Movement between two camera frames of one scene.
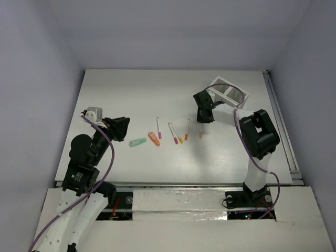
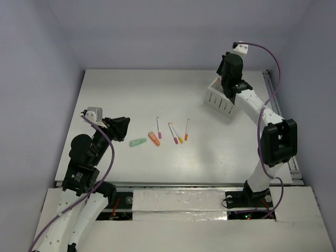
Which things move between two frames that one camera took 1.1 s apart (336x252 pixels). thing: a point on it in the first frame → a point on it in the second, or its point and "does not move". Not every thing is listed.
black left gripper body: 113,128 does not move
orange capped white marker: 186,135 does not move
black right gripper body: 200,118 → 220,72
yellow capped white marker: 177,133 does not move
